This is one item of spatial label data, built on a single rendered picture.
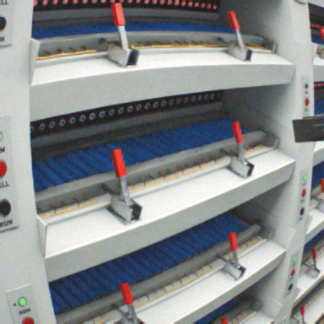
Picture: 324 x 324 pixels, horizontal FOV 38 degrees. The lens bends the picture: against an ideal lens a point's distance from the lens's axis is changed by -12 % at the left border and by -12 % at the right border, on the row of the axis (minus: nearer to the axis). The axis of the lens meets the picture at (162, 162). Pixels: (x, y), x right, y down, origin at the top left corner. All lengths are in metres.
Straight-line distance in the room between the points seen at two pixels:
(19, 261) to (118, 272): 0.32
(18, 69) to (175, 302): 0.50
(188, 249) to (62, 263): 0.39
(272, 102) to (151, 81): 0.42
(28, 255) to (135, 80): 0.26
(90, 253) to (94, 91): 0.20
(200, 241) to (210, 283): 0.11
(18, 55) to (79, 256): 0.26
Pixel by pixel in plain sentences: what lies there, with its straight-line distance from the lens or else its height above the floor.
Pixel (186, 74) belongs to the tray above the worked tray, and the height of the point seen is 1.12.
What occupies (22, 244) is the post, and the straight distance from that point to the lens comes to 0.55.
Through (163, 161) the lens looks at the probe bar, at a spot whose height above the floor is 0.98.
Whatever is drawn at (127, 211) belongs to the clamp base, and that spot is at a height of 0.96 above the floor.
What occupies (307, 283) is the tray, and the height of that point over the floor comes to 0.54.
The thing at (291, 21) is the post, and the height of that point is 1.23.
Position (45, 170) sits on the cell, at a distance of 0.71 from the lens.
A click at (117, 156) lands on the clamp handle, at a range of 0.66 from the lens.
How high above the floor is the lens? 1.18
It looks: 14 degrees down
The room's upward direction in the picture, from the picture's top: 1 degrees counter-clockwise
